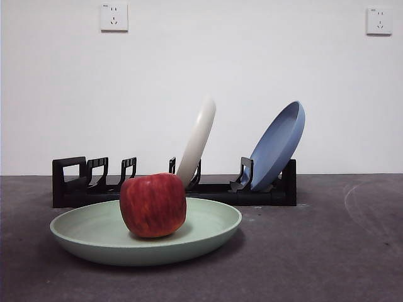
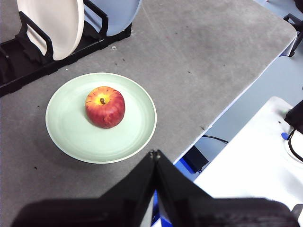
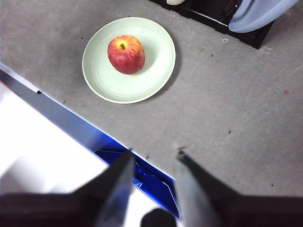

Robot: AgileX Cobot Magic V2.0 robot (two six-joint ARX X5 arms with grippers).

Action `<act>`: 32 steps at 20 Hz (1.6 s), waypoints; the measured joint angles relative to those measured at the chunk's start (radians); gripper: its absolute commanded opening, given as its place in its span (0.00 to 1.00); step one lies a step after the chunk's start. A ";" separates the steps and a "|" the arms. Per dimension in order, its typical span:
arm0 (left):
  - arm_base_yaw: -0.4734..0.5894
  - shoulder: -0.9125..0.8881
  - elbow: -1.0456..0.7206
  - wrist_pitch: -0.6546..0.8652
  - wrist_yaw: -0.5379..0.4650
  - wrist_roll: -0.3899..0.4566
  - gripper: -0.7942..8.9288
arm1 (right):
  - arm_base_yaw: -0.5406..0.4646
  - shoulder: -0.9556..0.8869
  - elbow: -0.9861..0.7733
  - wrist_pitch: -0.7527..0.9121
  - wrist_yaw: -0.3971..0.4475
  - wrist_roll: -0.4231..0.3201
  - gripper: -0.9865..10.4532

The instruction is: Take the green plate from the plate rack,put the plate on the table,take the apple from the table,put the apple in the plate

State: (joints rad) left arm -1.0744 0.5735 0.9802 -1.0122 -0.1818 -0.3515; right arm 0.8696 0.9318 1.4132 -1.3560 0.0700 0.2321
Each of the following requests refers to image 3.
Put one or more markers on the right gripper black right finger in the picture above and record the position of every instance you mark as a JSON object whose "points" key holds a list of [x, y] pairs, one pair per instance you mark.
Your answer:
{"points": [[236, 210]]}

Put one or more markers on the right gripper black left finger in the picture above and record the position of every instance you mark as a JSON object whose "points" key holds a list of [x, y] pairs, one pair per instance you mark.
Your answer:
{"points": [[71, 210]]}

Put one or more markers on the green plate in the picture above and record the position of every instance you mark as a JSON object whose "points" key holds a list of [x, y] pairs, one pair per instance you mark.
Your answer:
{"points": [[132, 87]]}

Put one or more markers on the red apple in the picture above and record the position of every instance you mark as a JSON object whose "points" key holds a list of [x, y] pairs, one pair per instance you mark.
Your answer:
{"points": [[126, 56]]}

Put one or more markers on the black plate rack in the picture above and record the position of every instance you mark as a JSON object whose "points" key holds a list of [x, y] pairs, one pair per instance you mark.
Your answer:
{"points": [[251, 39]]}

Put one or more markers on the blue plate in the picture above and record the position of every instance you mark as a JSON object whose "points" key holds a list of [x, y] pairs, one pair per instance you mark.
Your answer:
{"points": [[255, 19]]}

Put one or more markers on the white plate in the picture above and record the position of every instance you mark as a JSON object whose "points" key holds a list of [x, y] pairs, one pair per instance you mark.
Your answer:
{"points": [[175, 2]]}

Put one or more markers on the blue cart panel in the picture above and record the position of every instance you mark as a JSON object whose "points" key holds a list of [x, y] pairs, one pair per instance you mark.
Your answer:
{"points": [[156, 189]]}

